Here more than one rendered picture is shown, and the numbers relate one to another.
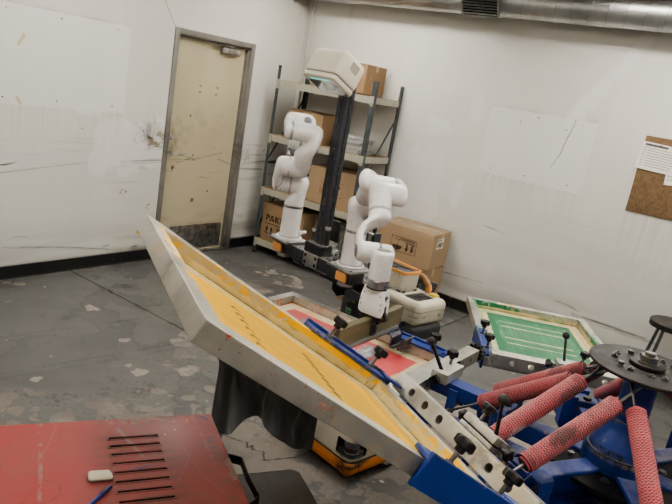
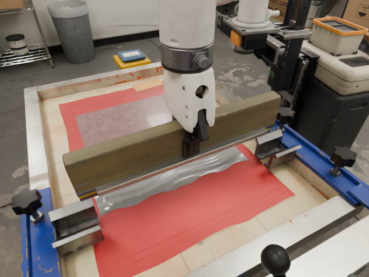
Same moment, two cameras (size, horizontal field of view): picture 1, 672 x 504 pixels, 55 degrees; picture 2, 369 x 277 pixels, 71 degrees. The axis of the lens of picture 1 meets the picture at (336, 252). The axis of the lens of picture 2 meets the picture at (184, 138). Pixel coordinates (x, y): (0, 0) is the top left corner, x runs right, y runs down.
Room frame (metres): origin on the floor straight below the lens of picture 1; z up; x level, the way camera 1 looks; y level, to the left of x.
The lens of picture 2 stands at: (1.81, -0.34, 1.40)
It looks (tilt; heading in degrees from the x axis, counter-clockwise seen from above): 40 degrees down; 29
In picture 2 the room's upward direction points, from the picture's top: straight up
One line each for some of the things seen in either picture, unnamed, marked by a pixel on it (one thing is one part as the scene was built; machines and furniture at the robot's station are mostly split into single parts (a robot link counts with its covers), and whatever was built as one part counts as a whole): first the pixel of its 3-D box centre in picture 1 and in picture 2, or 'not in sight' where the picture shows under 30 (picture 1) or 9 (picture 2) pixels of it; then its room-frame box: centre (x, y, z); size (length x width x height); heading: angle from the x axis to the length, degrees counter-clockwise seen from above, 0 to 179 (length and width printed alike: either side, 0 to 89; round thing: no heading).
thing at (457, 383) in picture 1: (459, 391); not in sight; (1.92, -0.47, 1.02); 0.17 x 0.06 x 0.05; 56
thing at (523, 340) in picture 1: (551, 334); not in sight; (2.55, -0.94, 1.05); 1.08 x 0.61 x 0.23; 176
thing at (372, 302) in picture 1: (374, 299); (186, 88); (2.13, -0.16, 1.20); 0.10 x 0.07 x 0.11; 56
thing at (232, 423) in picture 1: (263, 408); not in sight; (2.09, 0.16, 0.74); 0.46 x 0.04 x 0.42; 56
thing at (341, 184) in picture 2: (413, 347); (301, 159); (2.33, -0.36, 0.98); 0.30 x 0.05 x 0.07; 56
